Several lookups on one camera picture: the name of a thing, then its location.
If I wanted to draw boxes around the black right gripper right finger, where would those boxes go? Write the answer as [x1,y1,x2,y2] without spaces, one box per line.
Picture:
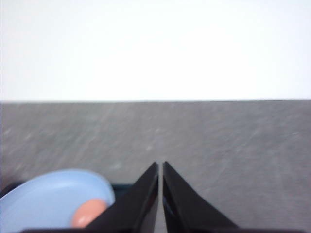
[162,162,241,233]

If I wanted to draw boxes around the brown egg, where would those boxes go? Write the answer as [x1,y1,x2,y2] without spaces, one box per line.
[72,199,107,228]

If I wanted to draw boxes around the light blue plate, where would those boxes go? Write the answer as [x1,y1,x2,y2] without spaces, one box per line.
[0,169,115,231]

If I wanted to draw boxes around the dark green plastic tray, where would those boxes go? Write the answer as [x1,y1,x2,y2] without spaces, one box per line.
[0,181,137,202]

